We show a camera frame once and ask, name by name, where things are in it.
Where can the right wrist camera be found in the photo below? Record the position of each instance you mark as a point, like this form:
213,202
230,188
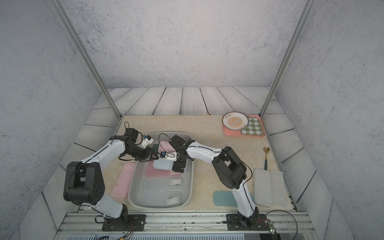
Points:
169,156

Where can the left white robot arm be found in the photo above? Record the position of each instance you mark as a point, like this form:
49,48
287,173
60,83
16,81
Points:
84,183

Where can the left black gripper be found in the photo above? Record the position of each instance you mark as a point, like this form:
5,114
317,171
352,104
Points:
148,154

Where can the grey plastic storage box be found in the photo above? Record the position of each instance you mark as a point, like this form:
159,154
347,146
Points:
137,186

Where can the pink tray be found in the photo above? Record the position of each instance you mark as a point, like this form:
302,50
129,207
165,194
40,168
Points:
230,133

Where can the aluminium frame post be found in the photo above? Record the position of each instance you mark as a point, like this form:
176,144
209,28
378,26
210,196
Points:
69,28
288,54

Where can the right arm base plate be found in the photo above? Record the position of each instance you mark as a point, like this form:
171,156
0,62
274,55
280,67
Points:
237,222

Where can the green checkered cloth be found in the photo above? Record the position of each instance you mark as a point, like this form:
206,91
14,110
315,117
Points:
254,127

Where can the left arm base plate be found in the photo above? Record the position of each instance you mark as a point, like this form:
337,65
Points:
134,223

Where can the pink pencil case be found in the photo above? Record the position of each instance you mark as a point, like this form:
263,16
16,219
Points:
165,146
151,172

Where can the right aluminium frame post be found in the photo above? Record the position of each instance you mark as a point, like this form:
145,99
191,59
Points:
288,54

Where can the round patterned plate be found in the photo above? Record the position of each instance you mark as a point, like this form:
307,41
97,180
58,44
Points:
235,121

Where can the light blue pencil case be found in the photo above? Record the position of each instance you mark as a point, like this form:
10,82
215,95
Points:
163,164

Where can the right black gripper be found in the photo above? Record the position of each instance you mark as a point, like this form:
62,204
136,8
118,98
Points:
179,165

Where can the clear translucent pencil case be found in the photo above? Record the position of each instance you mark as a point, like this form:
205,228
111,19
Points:
163,183

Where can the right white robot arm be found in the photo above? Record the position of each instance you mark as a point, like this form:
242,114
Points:
231,171

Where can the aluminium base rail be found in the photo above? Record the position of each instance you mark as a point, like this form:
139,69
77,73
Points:
87,225

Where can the left aluminium frame post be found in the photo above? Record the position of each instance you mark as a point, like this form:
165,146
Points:
69,28

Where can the teal pencil case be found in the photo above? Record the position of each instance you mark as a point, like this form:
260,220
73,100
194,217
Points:
224,199

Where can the gold spoon dark handle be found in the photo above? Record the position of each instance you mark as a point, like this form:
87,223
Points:
266,150

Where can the dark green pencil case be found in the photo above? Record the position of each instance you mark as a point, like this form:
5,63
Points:
156,148

